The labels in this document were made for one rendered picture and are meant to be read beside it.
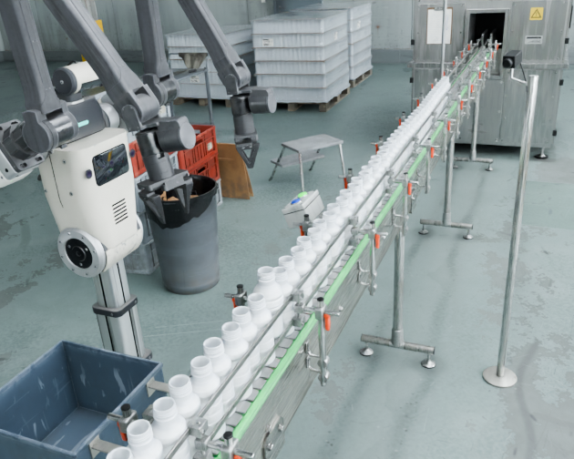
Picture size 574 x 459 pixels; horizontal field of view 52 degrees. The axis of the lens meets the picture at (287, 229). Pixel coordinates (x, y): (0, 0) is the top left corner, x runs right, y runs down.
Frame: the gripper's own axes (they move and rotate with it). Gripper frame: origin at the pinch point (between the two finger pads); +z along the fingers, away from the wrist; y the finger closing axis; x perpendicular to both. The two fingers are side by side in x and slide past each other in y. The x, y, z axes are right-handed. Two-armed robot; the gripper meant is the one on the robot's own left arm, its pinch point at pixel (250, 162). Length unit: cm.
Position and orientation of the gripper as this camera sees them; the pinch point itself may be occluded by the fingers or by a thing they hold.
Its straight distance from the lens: 174.5
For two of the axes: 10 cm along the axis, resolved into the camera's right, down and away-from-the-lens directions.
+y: -1.2, -3.7, 9.2
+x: -9.9, 1.6, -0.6
